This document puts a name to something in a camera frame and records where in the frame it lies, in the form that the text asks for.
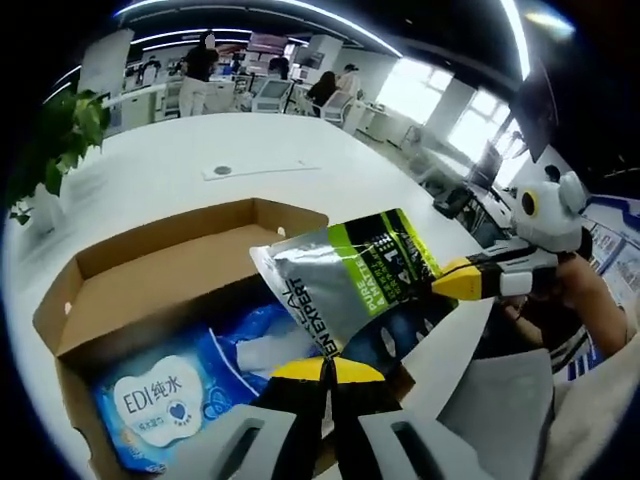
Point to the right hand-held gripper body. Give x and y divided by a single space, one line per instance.
550 220

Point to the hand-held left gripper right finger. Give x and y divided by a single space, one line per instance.
375 435

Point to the blue bordered printed board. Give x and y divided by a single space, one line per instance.
615 250

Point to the grey mesh office chair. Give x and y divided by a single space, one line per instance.
500 415

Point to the potted green plant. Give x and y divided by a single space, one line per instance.
75 125

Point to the wall screen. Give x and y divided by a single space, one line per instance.
267 45

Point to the long ceiling light strip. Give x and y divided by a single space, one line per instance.
325 17

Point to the blue wet wipes pack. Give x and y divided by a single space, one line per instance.
160 400

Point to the silver green soft pouch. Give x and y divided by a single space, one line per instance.
340 270

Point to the blue soft tissue pack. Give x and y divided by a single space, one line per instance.
250 335

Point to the brown cardboard shoe box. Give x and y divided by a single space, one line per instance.
160 280

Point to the black monitor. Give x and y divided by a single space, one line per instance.
537 115

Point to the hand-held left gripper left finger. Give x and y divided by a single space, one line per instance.
280 425

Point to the person's right hand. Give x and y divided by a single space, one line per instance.
575 282

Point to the black desk device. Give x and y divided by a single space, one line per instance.
452 202

